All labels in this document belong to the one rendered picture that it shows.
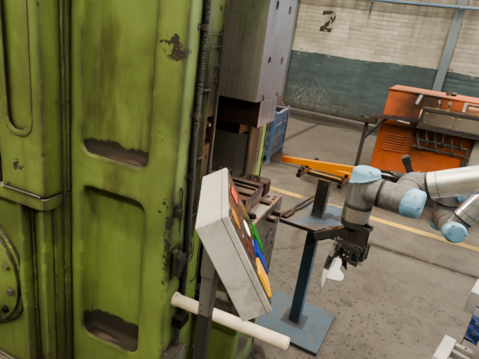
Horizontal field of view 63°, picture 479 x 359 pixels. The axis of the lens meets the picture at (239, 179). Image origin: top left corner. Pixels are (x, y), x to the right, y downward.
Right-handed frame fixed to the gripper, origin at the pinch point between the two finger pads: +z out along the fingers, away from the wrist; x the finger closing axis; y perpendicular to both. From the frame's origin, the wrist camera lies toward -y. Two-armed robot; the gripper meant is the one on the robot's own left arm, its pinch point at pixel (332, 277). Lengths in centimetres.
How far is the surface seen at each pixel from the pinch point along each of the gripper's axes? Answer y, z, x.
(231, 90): -54, -46, 5
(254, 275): -4.9, -12.2, -34.1
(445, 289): 6, 94, 205
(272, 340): -13.2, 30.8, -4.3
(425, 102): -91, -23, 371
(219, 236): -11.6, -21.5, -40.5
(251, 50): -48, -60, 7
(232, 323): -27.8, 30.3, -9.0
